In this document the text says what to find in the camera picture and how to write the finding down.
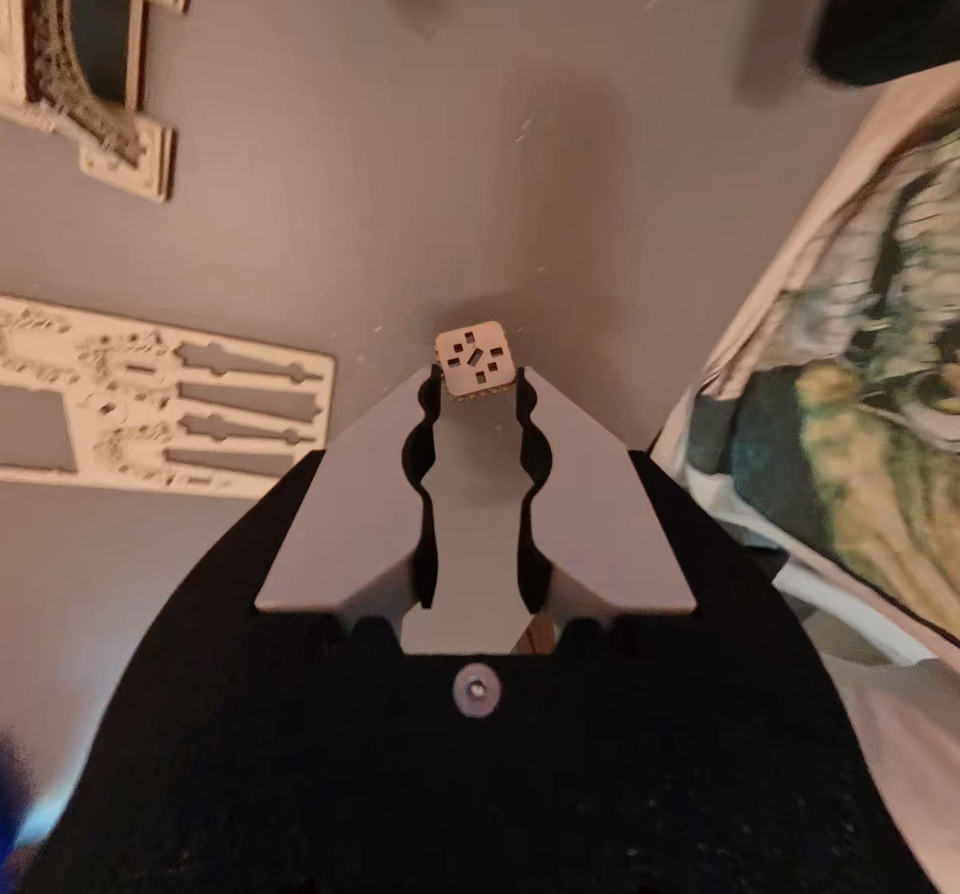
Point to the grey desk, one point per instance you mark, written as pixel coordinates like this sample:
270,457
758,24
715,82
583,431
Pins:
375,159

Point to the wooden tower model base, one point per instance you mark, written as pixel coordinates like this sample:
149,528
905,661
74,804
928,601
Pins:
52,106

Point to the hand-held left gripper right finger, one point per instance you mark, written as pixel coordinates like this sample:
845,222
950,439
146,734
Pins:
607,526

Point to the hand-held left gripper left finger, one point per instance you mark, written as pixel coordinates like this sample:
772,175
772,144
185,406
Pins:
345,526

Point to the laser-cut wooden parts sheet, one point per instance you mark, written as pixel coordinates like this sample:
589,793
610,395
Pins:
247,474

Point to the small rounded wooden square plate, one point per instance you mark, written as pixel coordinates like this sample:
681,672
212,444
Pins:
457,376

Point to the white green patterned cloth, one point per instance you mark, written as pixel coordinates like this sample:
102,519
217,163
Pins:
862,421

